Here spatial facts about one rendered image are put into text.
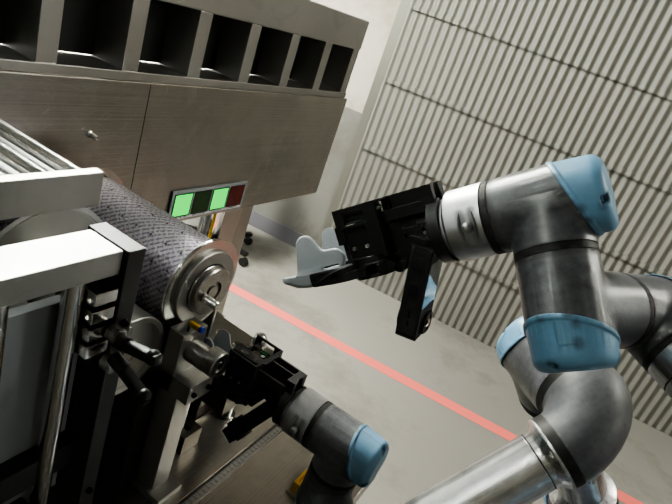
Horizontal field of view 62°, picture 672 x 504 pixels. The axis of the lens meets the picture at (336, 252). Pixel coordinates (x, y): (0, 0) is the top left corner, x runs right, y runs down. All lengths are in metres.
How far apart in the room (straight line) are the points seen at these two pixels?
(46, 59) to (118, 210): 0.24
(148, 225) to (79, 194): 0.29
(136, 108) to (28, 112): 0.20
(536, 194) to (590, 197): 0.04
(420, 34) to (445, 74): 0.29
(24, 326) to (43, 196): 0.11
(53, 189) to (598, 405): 0.66
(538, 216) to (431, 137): 3.17
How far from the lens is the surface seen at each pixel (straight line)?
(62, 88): 0.97
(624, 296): 0.56
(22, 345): 0.50
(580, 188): 0.53
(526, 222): 0.53
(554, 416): 0.79
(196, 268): 0.78
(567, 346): 0.51
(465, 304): 3.87
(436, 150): 3.68
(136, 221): 0.84
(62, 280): 0.44
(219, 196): 1.33
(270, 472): 1.08
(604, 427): 0.79
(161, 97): 1.10
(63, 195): 0.55
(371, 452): 0.82
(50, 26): 0.94
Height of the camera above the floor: 1.66
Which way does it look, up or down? 22 degrees down
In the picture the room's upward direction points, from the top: 20 degrees clockwise
